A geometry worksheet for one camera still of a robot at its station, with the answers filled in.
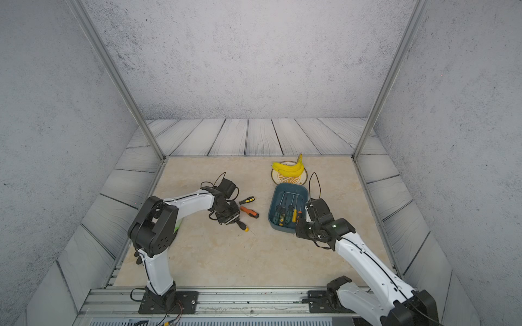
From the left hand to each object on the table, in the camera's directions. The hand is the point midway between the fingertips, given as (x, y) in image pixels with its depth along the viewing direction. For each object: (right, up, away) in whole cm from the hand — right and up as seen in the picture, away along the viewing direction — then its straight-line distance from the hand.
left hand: (243, 219), depth 94 cm
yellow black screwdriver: (0, -2, -1) cm, 3 cm away
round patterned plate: (+17, +18, +17) cm, 30 cm away
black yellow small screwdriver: (+1, +8, +5) cm, 10 cm away
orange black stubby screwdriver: (+26, +2, +2) cm, 26 cm away
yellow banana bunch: (+23, +22, +15) cm, 36 cm away
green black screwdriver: (+21, +2, -1) cm, 21 cm away
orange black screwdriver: (+3, +3, +2) cm, 5 cm away
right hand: (+23, 0, -14) cm, 27 cm away
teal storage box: (+20, +6, +5) cm, 22 cm away
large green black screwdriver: (+15, +3, 0) cm, 15 cm away
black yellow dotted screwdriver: (+24, +3, +2) cm, 24 cm away
